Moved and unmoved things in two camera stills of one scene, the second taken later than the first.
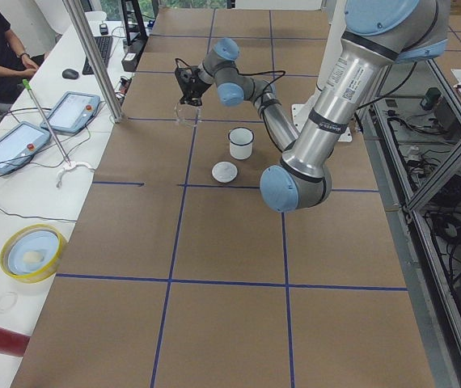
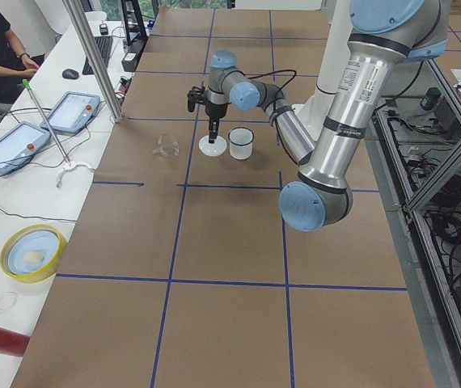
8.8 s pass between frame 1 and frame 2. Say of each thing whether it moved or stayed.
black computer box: stayed
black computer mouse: stayed
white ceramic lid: moved
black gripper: moved
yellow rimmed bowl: stayed
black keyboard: stayed
